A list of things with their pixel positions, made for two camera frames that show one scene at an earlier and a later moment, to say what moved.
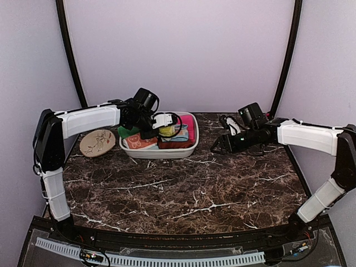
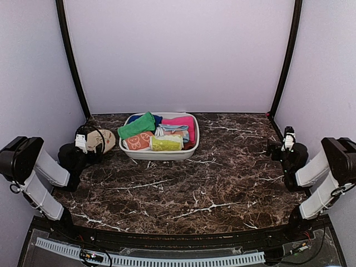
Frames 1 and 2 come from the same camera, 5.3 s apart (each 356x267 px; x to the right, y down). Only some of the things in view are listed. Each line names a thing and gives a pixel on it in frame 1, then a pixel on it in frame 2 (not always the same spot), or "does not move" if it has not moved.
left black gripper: x=145 y=134 to x=92 y=159
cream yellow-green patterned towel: x=167 y=130 to x=166 y=142
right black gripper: x=223 y=139 to x=271 y=145
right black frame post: x=290 y=57 does not move
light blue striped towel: x=181 y=136 does not move
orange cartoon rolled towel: x=135 y=141 does not move
